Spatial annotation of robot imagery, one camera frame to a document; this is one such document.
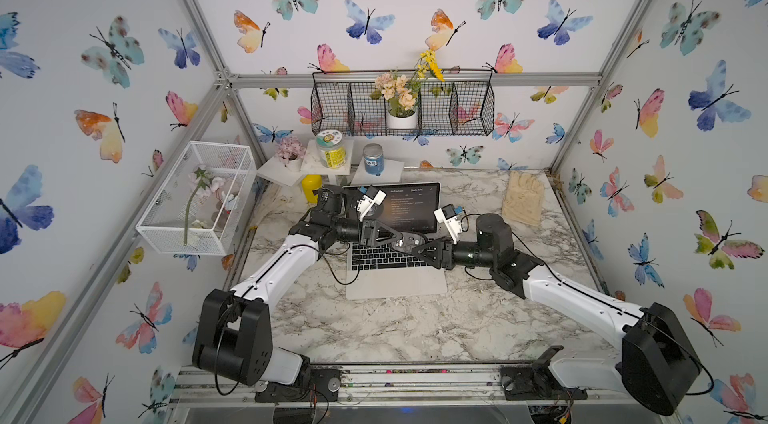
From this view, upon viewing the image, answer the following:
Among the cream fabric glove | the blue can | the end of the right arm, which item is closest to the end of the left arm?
the end of the right arm

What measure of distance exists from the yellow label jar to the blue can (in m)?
0.09

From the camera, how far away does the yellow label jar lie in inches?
34.2

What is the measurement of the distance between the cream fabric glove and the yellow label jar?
0.62 m

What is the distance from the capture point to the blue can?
0.95m

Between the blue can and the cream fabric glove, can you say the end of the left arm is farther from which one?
the cream fabric glove
